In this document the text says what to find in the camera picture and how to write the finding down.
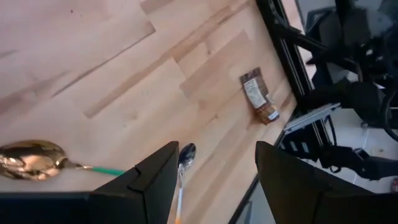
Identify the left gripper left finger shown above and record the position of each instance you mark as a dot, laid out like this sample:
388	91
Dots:
149	193

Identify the brown food packet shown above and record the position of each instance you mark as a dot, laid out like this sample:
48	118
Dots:
256	93

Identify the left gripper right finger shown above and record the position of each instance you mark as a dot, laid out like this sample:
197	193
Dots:
289	193

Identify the black aluminium table frame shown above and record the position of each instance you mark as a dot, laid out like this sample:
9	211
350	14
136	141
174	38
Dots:
289	56

